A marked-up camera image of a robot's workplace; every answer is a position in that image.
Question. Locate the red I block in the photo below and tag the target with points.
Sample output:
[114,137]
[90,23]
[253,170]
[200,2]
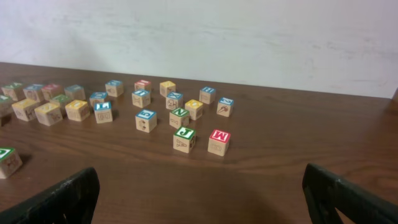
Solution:
[143,85]

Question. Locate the green r block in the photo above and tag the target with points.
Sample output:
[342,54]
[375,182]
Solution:
[62,101]
[10,162]

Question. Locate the blue T block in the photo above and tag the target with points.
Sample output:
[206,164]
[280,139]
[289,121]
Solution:
[141,98]

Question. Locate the blue l block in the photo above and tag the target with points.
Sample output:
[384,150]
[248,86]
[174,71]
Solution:
[75,92]
[103,112]

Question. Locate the blue H block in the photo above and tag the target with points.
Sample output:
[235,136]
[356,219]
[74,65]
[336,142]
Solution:
[207,95]

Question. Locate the green J block right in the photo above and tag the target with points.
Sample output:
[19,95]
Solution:
[184,139]

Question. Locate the blue 5 block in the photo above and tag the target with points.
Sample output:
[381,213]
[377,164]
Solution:
[146,120]

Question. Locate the blue d block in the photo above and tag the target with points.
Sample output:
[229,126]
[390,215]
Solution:
[114,88]
[98,97]

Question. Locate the blue L block lower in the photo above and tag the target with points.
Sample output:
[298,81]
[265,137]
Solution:
[103,112]

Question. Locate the blue D block upper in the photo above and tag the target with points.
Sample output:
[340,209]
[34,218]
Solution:
[114,88]

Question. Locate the blue X block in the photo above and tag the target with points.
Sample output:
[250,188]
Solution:
[174,100]

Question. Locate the red A block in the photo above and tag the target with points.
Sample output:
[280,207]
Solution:
[51,90]

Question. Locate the green N block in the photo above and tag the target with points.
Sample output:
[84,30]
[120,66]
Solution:
[179,117]

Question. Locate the yellow O block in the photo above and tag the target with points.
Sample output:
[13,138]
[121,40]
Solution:
[77,110]

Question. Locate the blue L block upper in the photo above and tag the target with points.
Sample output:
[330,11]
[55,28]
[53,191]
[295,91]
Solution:
[75,92]

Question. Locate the red M block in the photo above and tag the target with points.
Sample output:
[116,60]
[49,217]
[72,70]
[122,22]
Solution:
[218,142]

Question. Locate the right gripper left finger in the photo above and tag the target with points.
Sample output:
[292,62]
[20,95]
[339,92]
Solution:
[72,200]

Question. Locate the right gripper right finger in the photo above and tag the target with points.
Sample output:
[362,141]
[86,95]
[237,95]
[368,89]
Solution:
[327,194]

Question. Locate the yellow block top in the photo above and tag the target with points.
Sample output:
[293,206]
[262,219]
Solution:
[167,87]

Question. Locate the green j block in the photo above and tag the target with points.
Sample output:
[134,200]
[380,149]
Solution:
[184,139]
[5,105]

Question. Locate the blue 2 block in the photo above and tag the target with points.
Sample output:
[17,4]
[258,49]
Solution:
[225,106]

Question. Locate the blue P block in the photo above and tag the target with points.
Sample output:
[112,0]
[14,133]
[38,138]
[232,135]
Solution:
[34,92]

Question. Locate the green Z block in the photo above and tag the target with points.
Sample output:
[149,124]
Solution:
[14,90]

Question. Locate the blue D block lower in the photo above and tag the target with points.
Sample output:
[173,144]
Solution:
[98,97]

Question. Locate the green J block left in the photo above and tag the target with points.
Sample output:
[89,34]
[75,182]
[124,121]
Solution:
[5,105]

